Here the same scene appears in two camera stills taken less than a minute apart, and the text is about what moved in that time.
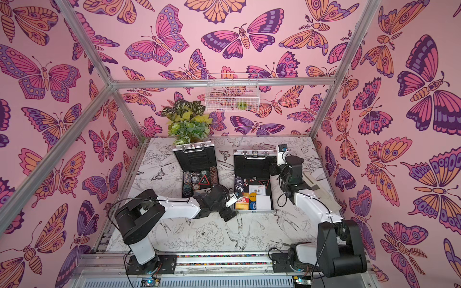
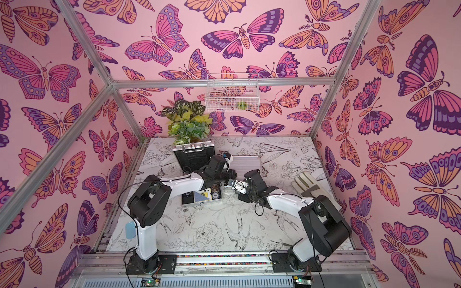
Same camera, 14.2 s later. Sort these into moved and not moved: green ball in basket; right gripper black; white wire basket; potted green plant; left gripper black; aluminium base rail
Moved: left gripper black; right gripper black
Not moved: aluminium base rail; potted green plant; white wire basket; green ball in basket
